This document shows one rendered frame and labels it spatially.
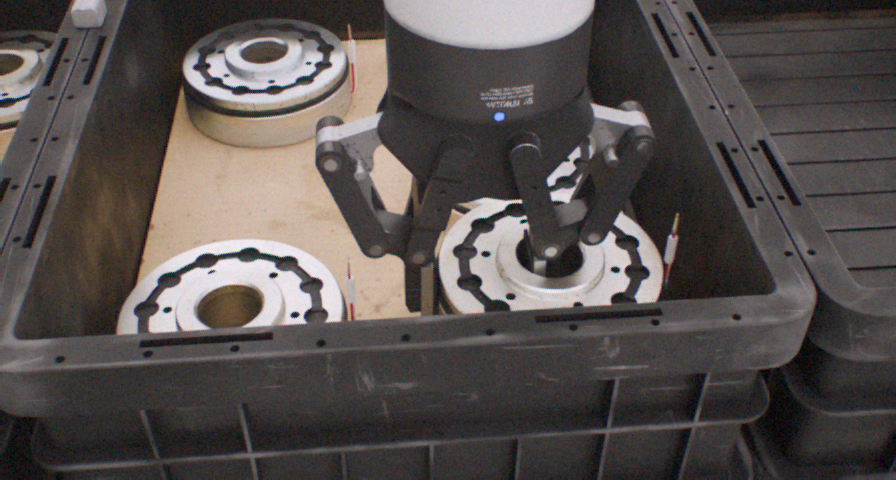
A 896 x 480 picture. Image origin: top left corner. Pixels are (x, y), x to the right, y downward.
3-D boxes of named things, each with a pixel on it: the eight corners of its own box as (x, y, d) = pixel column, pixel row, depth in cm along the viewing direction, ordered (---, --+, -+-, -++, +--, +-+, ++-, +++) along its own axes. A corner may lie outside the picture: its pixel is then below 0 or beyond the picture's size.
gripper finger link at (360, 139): (410, 76, 38) (436, 119, 39) (307, 124, 39) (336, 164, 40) (414, 110, 36) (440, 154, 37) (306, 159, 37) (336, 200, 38)
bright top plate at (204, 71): (342, 109, 57) (341, 101, 57) (169, 112, 57) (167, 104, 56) (350, 25, 65) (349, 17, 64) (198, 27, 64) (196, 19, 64)
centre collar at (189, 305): (291, 345, 42) (289, 335, 42) (175, 363, 42) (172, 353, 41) (281, 270, 46) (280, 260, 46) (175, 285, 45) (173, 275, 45)
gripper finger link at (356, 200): (336, 108, 39) (404, 208, 42) (297, 126, 39) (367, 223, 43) (336, 148, 37) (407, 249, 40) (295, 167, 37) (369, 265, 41)
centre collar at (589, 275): (615, 299, 42) (617, 288, 41) (502, 306, 41) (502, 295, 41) (593, 225, 45) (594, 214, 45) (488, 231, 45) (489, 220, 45)
